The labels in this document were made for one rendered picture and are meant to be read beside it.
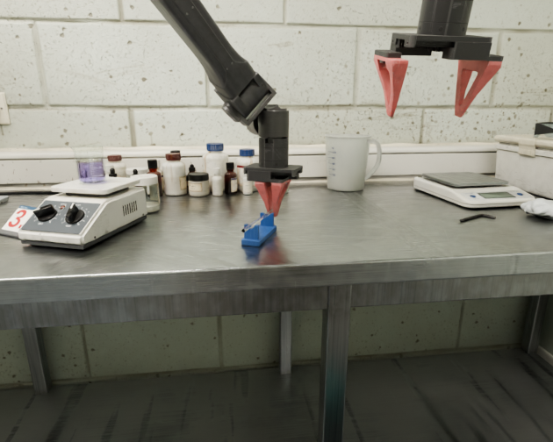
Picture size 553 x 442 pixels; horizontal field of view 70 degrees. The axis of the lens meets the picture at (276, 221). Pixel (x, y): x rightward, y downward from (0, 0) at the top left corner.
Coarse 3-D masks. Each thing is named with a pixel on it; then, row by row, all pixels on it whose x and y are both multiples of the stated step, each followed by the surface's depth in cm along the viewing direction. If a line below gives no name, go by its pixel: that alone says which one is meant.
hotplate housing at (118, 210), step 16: (64, 192) 76; (112, 192) 75; (128, 192) 77; (144, 192) 81; (112, 208) 72; (128, 208) 76; (144, 208) 82; (96, 224) 68; (112, 224) 72; (128, 224) 77; (32, 240) 68; (48, 240) 66; (64, 240) 65; (80, 240) 65; (96, 240) 68
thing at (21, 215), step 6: (18, 210) 78; (24, 210) 77; (30, 210) 77; (12, 216) 77; (18, 216) 77; (24, 216) 76; (12, 222) 76; (18, 222) 76; (24, 222) 75; (18, 228) 75
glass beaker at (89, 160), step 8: (88, 144) 72; (96, 144) 73; (80, 152) 72; (88, 152) 72; (96, 152) 73; (80, 160) 73; (88, 160) 73; (96, 160) 74; (80, 168) 73; (88, 168) 73; (96, 168) 74; (104, 168) 76; (80, 176) 74; (88, 176) 74; (96, 176) 74; (104, 176) 76; (88, 184) 74; (96, 184) 74
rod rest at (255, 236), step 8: (272, 216) 75; (264, 224) 76; (272, 224) 75; (248, 232) 68; (256, 232) 68; (264, 232) 72; (272, 232) 74; (248, 240) 68; (256, 240) 68; (264, 240) 70
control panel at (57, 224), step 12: (60, 204) 71; (84, 204) 70; (96, 204) 69; (60, 216) 68; (84, 216) 68; (24, 228) 67; (36, 228) 67; (48, 228) 67; (60, 228) 66; (72, 228) 66
